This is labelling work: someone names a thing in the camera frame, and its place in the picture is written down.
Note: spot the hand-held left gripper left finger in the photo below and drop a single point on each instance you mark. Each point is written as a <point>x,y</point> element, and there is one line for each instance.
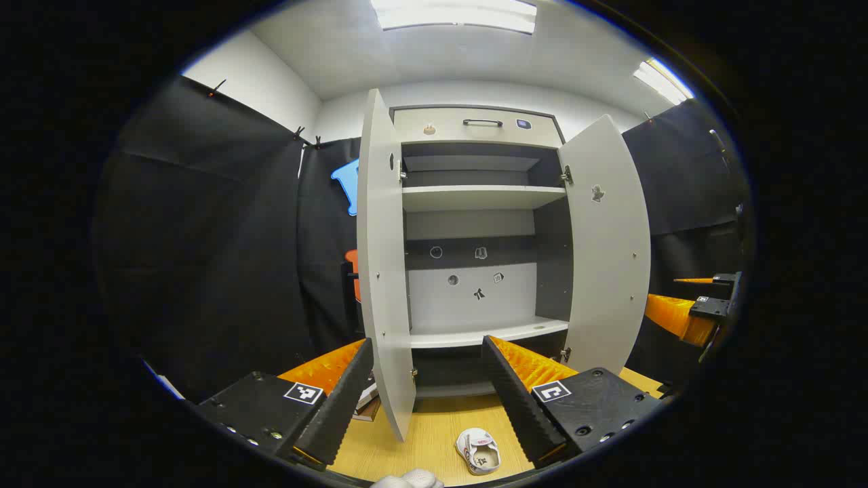
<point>339,407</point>

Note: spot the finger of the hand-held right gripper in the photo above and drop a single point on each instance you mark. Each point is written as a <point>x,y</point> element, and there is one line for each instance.
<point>678,317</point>
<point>725,278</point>

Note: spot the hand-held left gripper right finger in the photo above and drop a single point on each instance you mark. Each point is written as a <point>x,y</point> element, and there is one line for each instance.
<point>519,407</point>

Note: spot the white canvas shoe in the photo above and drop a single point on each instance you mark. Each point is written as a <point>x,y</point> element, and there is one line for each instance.
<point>483,455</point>

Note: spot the white cabinet door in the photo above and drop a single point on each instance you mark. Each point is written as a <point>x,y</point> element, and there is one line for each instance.
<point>383,271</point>
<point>607,271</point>

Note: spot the grey white shoe cabinet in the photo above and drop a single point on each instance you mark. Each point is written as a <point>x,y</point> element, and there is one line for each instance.
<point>475,305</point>

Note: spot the white cabinet drawer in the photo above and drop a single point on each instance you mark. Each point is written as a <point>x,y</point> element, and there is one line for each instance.
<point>475,137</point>

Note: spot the brown book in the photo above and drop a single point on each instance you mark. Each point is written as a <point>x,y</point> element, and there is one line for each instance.
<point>365,414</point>

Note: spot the white portrait cover book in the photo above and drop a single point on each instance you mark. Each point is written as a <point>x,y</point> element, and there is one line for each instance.
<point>369,395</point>

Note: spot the black backdrop cloth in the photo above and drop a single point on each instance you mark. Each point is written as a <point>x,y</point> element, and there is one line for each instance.
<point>224,257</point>

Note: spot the ceiling light panel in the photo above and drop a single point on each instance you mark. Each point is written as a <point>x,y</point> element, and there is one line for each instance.
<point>454,13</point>
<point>661,80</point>

